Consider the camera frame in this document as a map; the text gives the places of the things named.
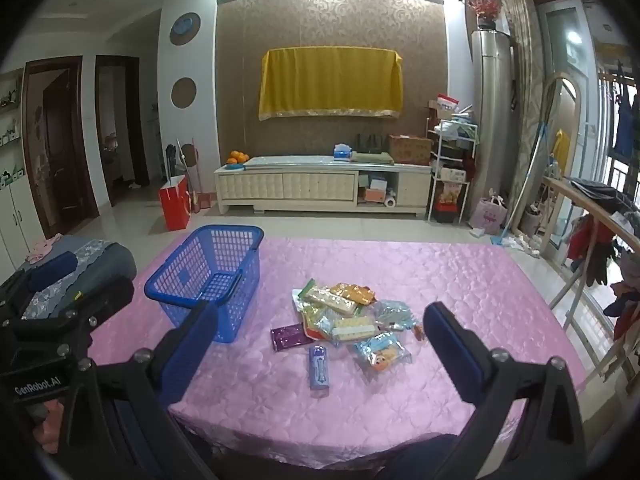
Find light blue cookie packet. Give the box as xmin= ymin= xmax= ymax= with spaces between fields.
xmin=354 ymin=332 xmax=412 ymax=373

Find blue handled mop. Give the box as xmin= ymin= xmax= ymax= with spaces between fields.
xmin=490 ymin=120 xmax=548 ymax=248

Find purple snack packet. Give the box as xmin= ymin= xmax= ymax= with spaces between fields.
xmin=270 ymin=324 xmax=315 ymax=351

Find yellow cloth cover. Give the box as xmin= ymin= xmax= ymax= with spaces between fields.
xmin=259 ymin=48 xmax=405 ymax=122

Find vase with red flowers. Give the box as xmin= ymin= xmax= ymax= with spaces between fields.
xmin=467 ymin=0 xmax=503 ymax=31

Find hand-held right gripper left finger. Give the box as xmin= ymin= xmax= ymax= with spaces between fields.
xmin=65 ymin=301 xmax=221 ymax=480

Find blue plastic basket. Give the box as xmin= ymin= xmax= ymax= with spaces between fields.
xmin=144 ymin=225 xmax=265 ymax=344

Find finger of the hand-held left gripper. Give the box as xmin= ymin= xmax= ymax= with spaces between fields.
xmin=0 ymin=252 xmax=81 ymax=321
xmin=10 ymin=277 xmax=136 ymax=378

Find pink quilted tablecloth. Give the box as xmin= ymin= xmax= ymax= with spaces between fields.
xmin=90 ymin=236 xmax=588 ymax=471

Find clear light blue snack packet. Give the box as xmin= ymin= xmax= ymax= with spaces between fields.
xmin=374 ymin=300 xmax=418 ymax=333

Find grey printed chair cover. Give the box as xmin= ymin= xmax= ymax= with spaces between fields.
xmin=0 ymin=236 xmax=138 ymax=321

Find person's dark blue trousers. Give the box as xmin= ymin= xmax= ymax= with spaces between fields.
xmin=385 ymin=432 xmax=463 ymax=480

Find arched standing mirror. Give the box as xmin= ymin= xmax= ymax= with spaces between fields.
xmin=530 ymin=75 xmax=591 ymax=251

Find patterned beige curtain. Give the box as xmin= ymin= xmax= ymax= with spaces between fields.
xmin=500 ymin=0 xmax=546 ymax=221

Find round wall disc blue plate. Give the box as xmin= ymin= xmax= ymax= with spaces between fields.
xmin=169 ymin=11 xmax=202 ymax=46

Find red yellow snack packet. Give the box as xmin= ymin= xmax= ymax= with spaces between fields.
xmin=291 ymin=280 xmax=335 ymax=343

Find brown cardboard box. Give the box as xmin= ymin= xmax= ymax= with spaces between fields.
xmin=388 ymin=134 xmax=433 ymax=166

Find cracker sandwich packet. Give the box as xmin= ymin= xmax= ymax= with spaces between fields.
xmin=330 ymin=317 xmax=376 ymax=346
xmin=302 ymin=287 xmax=358 ymax=316

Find orange snack packet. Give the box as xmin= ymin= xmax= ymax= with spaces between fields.
xmin=330 ymin=282 xmax=377 ymax=306

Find white shelf rack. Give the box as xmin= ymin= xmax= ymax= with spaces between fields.
xmin=426 ymin=105 xmax=481 ymax=223

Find silver tower air conditioner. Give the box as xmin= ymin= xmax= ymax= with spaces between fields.
xmin=470 ymin=29 xmax=521 ymax=206

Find person's left hand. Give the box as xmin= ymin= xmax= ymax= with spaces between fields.
xmin=30 ymin=400 xmax=65 ymax=456

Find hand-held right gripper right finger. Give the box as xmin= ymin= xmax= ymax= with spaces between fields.
xmin=422 ymin=301 xmax=588 ymax=480

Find pink cloth item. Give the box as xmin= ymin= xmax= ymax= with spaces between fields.
xmin=26 ymin=240 xmax=60 ymax=263

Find white wall cabinet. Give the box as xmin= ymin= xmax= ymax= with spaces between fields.
xmin=0 ymin=70 xmax=38 ymax=271

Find pink gift bag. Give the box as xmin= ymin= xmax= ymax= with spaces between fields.
xmin=470 ymin=195 xmax=508 ymax=231

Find cream television cabinet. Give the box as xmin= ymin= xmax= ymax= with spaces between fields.
xmin=214 ymin=156 xmax=433 ymax=217

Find wooden clothes rack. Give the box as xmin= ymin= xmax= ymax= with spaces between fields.
xmin=542 ymin=175 xmax=640 ymax=391

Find dark wooden door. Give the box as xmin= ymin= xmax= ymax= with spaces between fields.
xmin=22 ymin=56 xmax=100 ymax=241

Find red shopping bag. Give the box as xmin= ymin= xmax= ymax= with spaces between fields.
xmin=159 ymin=174 xmax=192 ymax=232

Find blue narrow snack packet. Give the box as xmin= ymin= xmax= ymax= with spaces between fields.
xmin=307 ymin=344 xmax=332 ymax=391

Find dark wooden doorway frame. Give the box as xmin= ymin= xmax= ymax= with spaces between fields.
xmin=94 ymin=55 xmax=151 ymax=207

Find round brown wall disc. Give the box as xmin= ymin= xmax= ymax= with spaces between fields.
xmin=171 ymin=77 xmax=197 ymax=108

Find hanging blue garment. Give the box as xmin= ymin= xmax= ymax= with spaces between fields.
xmin=614 ymin=62 xmax=638 ymax=158

